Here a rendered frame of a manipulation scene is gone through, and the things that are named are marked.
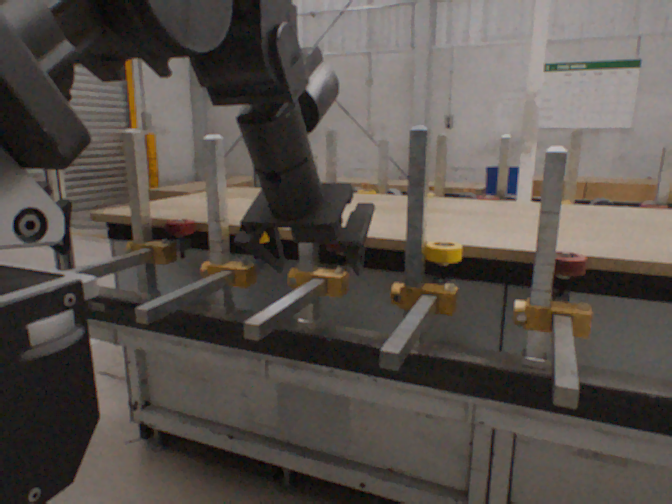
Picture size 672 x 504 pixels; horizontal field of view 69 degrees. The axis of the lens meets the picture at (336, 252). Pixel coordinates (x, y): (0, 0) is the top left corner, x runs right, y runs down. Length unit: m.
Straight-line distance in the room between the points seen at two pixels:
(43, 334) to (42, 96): 0.22
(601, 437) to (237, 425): 1.13
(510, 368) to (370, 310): 0.44
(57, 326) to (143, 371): 1.55
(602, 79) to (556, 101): 0.63
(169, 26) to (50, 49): 0.06
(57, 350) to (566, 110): 7.91
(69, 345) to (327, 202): 0.26
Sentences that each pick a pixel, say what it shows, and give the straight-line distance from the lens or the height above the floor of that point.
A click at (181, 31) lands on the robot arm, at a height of 1.21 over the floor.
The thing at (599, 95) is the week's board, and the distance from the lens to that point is 8.14.
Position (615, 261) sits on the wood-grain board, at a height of 0.89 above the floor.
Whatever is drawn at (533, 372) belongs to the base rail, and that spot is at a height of 0.70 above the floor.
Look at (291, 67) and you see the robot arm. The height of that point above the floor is 1.21.
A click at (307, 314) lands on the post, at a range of 1.15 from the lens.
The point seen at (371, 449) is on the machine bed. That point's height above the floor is 0.23.
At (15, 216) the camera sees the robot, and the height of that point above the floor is 1.12.
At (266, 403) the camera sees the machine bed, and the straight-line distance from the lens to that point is 1.67.
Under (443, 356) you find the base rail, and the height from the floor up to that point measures 0.70.
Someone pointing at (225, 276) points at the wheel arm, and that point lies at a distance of 1.19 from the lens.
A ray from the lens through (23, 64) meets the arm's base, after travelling 0.22.
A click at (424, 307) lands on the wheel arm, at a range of 0.96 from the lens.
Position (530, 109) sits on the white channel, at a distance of 1.93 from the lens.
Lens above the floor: 1.16
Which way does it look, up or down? 14 degrees down
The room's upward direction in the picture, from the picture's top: straight up
